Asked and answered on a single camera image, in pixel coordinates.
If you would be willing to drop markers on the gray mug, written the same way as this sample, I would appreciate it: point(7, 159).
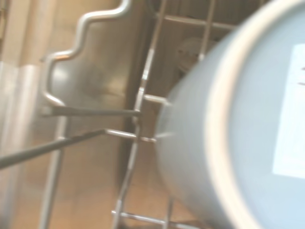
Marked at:
point(190, 143)

